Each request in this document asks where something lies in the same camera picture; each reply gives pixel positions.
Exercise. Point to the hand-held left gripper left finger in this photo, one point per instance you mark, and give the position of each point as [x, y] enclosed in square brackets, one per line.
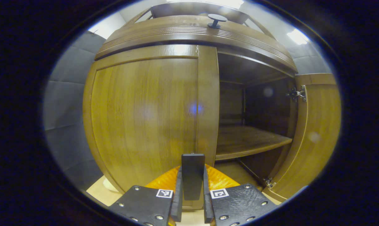
[142, 204]

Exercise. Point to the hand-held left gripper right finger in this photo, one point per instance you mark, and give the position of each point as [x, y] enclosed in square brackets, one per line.
[242, 204]

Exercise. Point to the wooden shoe cabinet door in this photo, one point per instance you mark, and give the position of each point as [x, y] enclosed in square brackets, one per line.
[139, 119]
[318, 131]

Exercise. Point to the wooden shoe cabinet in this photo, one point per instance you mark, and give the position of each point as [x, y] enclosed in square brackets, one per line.
[189, 33]

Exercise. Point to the metal door hinge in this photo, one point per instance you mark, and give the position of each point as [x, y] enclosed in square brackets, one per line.
[296, 93]
[268, 183]

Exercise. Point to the wooden cabinet shelf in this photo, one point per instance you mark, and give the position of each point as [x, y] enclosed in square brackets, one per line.
[246, 141]

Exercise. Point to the cream soft round object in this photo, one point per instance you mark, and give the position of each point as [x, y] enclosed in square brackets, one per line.
[109, 185]

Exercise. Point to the long ceiling light panel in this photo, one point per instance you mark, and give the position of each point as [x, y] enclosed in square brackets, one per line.
[214, 2]
[297, 36]

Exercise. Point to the black round knob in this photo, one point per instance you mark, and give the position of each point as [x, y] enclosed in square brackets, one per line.
[216, 20]

